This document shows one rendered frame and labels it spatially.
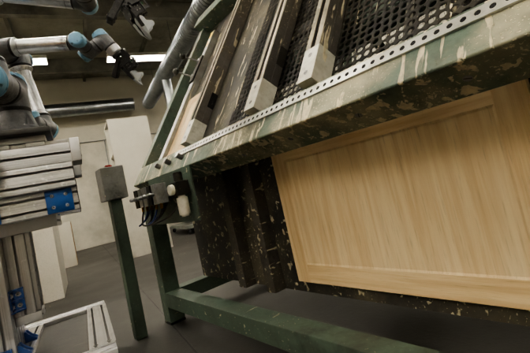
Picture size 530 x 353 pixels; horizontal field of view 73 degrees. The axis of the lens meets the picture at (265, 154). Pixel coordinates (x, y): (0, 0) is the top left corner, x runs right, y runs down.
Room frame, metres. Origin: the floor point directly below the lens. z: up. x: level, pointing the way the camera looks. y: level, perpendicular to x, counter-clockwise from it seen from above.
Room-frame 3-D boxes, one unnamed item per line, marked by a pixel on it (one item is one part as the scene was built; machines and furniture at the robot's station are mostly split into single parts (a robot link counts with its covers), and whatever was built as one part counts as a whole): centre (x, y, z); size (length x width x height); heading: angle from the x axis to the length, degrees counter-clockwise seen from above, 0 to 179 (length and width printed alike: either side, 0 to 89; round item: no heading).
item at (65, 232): (5.92, 3.71, 0.36); 0.58 x 0.45 x 0.72; 118
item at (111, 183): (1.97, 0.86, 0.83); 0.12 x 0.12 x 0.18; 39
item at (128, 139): (5.57, 2.05, 1.03); 0.60 x 0.58 x 2.05; 28
